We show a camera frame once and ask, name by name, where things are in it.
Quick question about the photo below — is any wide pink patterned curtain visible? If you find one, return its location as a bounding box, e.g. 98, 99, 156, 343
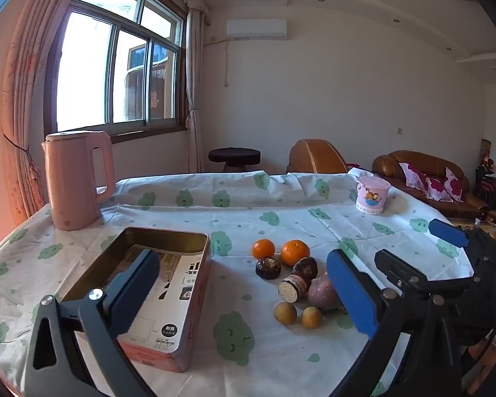
0, 0, 94, 216

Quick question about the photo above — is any black round stool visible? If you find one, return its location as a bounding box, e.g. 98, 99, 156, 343
208, 148, 262, 173

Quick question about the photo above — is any printed paper sheet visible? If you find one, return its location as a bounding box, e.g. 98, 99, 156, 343
120, 246, 207, 352

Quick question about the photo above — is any narrow pink curtain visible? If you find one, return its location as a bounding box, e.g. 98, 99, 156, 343
185, 8, 211, 173

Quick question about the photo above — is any brown leather sofa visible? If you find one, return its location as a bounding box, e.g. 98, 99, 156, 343
372, 151, 490, 218

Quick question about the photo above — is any pink cartoon cup with lid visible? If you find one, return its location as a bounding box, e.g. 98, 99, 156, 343
355, 176, 391, 216

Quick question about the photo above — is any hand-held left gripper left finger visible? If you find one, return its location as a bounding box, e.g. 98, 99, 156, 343
22, 249, 162, 397

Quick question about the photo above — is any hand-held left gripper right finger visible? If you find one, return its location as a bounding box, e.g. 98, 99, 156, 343
326, 249, 468, 397

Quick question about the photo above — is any cluttered dark shelf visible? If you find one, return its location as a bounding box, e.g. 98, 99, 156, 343
475, 138, 496, 216

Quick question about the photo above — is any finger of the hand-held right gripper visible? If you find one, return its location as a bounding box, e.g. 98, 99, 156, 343
375, 249, 480, 298
428, 218, 496, 257

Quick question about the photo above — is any pink floral cushion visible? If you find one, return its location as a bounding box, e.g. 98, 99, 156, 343
443, 167, 464, 202
424, 176, 453, 202
399, 162, 428, 193

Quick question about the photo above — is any brown round root vegetable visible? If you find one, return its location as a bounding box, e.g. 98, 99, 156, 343
307, 273, 345, 312

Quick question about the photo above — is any pink metal tin box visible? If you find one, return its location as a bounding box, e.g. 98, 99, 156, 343
60, 227, 212, 373

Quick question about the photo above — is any sliding glass window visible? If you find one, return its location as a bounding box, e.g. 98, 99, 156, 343
45, 0, 188, 135

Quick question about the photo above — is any cut brown yam piece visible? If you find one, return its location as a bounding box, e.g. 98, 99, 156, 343
278, 272, 312, 303

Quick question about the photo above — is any small yellow-brown fruit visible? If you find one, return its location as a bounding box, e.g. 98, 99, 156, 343
301, 306, 323, 329
273, 301, 298, 325

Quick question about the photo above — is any white air conditioner pipe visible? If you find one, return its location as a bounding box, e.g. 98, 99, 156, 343
202, 37, 232, 88

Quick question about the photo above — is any pink electric kettle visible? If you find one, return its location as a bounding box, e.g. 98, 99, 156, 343
40, 131, 116, 231

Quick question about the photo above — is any white wall air conditioner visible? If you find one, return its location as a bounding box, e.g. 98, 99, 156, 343
226, 19, 288, 40

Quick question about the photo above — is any dark brown round fruit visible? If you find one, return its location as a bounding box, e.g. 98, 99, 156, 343
255, 257, 282, 281
291, 256, 318, 282

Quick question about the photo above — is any orange mandarin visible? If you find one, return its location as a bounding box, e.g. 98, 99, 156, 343
280, 239, 310, 268
252, 239, 276, 261

